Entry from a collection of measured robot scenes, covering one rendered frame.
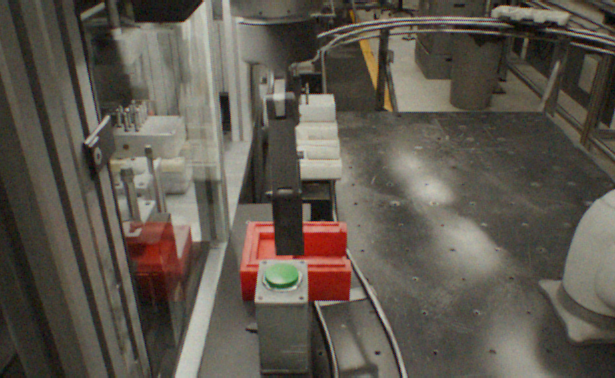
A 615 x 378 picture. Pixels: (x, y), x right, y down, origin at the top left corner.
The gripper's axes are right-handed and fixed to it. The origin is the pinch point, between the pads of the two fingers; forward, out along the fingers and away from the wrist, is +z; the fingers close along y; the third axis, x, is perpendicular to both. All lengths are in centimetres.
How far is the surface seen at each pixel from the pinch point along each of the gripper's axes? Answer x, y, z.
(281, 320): -1.6, 2.4, 12.4
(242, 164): -11, -56, 15
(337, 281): 5.8, -11.2, 16.5
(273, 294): -2.3, 1.5, 9.5
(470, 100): 128, -329, 75
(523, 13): 121, -236, 5
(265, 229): -4.5, -21.6, 13.1
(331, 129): 10, -82, 16
